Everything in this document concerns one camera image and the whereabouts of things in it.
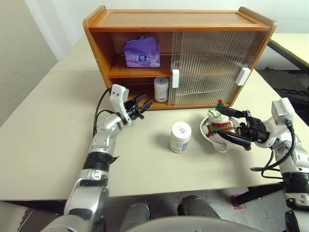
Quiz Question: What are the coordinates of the black table leg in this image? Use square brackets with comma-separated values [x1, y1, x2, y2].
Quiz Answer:
[233, 183, 287, 209]

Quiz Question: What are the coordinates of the beige table black frame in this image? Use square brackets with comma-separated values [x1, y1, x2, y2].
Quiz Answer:
[269, 32, 309, 72]

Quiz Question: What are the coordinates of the white bowl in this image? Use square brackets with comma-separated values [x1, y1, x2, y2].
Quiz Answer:
[199, 115, 242, 153]

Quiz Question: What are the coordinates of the ribbed clear sliding door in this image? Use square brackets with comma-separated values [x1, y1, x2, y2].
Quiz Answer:
[168, 30, 263, 107]
[178, 31, 269, 107]

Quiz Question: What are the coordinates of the white door handle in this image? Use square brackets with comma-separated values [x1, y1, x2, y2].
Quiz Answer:
[171, 69, 181, 89]
[235, 67, 251, 86]

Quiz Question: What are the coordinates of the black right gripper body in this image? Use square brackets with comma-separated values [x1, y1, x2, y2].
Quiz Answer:
[238, 110, 270, 151]

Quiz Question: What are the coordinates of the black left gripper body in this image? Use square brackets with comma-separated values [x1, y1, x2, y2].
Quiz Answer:
[124, 99, 145, 121]

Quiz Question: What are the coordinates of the white plush toy red scarf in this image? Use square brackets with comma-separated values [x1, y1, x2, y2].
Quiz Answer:
[206, 99, 239, 144]

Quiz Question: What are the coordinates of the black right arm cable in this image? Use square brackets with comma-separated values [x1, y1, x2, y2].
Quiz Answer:
[250, 118, 296, 180]

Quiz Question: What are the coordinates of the wooden cabinet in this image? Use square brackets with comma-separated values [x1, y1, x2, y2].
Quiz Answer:
[83, 6, 278, 111]

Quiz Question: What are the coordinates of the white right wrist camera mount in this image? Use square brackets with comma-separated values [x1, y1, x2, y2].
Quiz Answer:
[262, 97, 295, 148]

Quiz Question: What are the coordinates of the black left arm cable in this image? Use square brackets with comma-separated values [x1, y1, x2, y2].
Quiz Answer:
[93, 88, 116, 136]

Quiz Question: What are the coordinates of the silver robot torso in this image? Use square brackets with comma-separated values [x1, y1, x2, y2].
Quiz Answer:
[44, 214, 244, 232]

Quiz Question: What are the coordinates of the white plastic bottle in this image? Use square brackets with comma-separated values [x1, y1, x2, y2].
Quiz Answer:
[154, 76, 171, 102]
[169, 121, 193, 154]

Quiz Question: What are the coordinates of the dark rounded shape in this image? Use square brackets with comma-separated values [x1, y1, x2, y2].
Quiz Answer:
[125, 203, 151, 226]
[177, 195, 221, 219]

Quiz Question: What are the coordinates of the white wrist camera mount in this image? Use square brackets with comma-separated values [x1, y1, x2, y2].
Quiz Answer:
[262, 97, 295, 148]
[110, 84, 133, 127]

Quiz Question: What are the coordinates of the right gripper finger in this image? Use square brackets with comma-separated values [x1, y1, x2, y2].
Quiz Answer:
[215, 107, 249, 119]
[220, 131, 252, 151]

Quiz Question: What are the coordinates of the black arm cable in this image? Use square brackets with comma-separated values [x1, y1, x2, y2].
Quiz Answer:
[93, 88, 116, 136]
[250, 118, 296, 180]

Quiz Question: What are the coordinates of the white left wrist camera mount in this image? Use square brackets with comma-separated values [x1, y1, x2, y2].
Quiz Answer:
[110, 84, 133, 127]

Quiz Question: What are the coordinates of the purple tissue pack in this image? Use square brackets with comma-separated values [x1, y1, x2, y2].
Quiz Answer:
[124, 36, 161, 68]

